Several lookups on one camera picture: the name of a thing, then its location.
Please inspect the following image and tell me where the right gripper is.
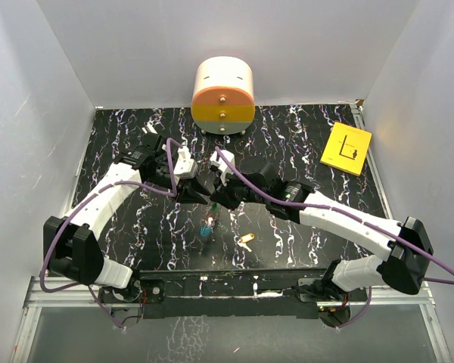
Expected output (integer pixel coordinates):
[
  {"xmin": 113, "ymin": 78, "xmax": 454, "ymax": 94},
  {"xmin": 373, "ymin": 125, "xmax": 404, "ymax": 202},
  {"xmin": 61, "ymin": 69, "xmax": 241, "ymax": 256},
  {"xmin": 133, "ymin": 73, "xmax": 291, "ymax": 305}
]
[{"xmin": 210, "ymin": 166, "xmax": 269, "ymax": 211}]

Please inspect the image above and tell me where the large key organizer ring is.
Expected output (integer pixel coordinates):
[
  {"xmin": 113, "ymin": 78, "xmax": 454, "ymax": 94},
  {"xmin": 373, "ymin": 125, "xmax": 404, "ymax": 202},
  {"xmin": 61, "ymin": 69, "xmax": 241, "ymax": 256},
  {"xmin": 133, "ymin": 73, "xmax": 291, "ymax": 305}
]
[{"xmin": 198, "ymin": 200, "xmax": 222, "ymax": 241}]

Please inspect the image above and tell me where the yellow tagged key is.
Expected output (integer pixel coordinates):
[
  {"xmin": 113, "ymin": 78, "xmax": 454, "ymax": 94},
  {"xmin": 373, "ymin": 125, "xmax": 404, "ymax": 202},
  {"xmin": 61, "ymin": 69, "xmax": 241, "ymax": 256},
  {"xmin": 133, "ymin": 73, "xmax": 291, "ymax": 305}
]
[{"xmin": 238, "ymin": 233, "xmax": 255, "ymax": 252}]

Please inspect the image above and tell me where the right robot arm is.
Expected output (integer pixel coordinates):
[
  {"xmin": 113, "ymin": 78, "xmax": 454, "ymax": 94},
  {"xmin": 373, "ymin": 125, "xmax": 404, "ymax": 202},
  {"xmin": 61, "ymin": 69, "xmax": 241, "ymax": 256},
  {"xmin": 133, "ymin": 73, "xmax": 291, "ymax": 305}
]
[{"xmin": 210, "ymin": 150, "xmax": 434, "ymax": 300}]

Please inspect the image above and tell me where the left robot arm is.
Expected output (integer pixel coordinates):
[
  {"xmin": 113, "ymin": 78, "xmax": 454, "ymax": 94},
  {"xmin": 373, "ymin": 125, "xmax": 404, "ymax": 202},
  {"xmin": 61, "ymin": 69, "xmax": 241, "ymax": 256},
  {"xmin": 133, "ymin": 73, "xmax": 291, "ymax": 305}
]
[{"xmin": 39, "ymin": 132, "xmax": 211, "ymax": 302}]

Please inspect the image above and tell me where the white plastic clip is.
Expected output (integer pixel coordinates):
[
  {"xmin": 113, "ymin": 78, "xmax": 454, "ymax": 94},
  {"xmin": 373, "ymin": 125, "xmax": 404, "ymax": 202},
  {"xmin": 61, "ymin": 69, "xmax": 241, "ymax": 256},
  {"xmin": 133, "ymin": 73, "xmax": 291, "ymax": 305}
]
[{"xmin": 141, "ymin": 122, "xmax": 159, "ymax": 138}]

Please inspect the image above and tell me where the round three-drawer mini cabinet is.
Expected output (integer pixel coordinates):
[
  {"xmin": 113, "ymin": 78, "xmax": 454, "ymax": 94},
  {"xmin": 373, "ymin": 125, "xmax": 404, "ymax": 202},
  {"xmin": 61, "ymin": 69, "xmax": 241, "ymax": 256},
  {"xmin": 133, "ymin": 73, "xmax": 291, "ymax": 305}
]
[{"xmin": 191, "ymin": 56, "xmax": 255, "ymax": 135}]

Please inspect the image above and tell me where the yellow book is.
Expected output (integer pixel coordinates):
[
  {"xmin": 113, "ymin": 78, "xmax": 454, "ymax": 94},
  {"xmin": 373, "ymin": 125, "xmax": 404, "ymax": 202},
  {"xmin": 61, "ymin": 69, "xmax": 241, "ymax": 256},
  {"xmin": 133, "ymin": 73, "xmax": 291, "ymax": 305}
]
[{"xmin": 320, "ymin": 123, "xmax": 372, "ymax": 176}]

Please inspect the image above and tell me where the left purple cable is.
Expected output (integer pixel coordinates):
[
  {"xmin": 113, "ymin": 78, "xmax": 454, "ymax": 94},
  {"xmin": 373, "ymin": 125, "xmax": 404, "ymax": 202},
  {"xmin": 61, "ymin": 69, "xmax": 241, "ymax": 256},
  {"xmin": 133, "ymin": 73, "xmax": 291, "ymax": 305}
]
[{"xmin": 39, "ymin": 138, "xmax": 188, "ymax": 329}]

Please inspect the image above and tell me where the purple cable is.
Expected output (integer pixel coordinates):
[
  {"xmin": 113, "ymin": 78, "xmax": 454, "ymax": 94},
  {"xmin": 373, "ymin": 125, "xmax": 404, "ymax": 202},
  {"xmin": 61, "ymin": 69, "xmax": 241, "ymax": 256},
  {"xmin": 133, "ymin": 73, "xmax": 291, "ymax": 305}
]
[
  {"xmin": 39, "ymin": 138, "xmax": 188, "ymax": 329},
  {"xmin": 213, "ymin": 147, "xmax": 454, "ymax": 328}
]

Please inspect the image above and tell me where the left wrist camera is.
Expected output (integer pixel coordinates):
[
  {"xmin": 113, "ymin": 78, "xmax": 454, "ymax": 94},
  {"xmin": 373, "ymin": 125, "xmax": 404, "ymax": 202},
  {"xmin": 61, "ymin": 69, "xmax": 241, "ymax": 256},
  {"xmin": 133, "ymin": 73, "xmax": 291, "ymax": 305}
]
[{"xmin": 173, "ymin": 146, "xmax": 198, "ymax": 180}]

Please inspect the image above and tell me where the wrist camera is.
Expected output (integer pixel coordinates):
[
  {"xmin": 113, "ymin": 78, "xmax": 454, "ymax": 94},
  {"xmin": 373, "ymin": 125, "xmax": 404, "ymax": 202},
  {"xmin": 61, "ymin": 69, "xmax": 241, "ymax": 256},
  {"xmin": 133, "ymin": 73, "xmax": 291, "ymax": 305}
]
[
  {"xmin": 173, "ymin": 146, "xmax": 198, "ymax": 180},
  {"xmin": 209, "ymin": 150, "xmax": 235, "ymax": 186}
]

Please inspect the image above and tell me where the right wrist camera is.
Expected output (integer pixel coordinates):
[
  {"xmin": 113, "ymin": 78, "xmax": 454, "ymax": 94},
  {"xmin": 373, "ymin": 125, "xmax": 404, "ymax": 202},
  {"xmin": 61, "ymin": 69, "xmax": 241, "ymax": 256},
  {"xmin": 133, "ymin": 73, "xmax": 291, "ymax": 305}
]
[{"xmin": 209, "ymin": 150, "xmax": 235, "ymax": 186}]

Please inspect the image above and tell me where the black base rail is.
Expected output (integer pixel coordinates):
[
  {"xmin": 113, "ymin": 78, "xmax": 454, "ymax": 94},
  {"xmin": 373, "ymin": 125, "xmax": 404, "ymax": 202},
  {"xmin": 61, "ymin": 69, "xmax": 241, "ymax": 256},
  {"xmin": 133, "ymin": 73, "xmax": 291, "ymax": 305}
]
[{"xmin": 99, "ymin": 268, "xmax": 368, "ymax": 321}]

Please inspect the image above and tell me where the aluminium frame rail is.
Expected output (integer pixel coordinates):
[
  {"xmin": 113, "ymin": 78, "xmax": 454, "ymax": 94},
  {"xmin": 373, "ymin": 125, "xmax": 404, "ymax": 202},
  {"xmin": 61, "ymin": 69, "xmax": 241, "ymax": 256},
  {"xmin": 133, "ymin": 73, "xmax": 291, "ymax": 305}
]
[{"xmin": 24, "ymin": 271, "xmax": 435, "ymax": 307}]

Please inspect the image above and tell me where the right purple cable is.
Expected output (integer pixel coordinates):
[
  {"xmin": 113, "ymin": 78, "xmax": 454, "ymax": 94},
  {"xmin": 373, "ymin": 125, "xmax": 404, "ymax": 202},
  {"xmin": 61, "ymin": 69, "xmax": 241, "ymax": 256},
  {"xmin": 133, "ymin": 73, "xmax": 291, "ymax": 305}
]
[{"xmin": 213, "ymin": 147, "xmax": 454, "ymax": 328}]

